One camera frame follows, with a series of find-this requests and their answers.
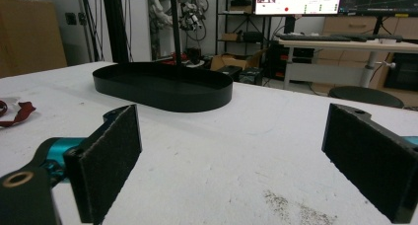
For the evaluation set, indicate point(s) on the black two-tier tray rack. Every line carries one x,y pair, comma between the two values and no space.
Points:
164,87

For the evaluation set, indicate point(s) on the computer monitor with white screen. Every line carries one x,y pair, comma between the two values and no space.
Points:
297,0

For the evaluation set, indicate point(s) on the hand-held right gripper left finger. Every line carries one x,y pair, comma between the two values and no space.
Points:
105,165

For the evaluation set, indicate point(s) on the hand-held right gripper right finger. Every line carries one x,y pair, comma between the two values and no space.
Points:
371,159

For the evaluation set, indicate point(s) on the brown cardboard board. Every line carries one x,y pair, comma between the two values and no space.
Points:
28,36

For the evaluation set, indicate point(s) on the white standing desk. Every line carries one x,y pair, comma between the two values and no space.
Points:
348,59

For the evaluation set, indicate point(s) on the black metal stand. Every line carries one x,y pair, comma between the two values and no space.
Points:
115,24

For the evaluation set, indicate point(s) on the black keyboard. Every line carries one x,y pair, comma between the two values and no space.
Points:
313,37

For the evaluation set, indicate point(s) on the open cardboard box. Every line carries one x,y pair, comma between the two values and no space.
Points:
235,61

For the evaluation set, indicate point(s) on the computer monitor with dark screen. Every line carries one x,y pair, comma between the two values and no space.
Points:
379,0

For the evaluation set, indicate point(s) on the round black stool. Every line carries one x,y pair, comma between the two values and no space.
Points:
365,96

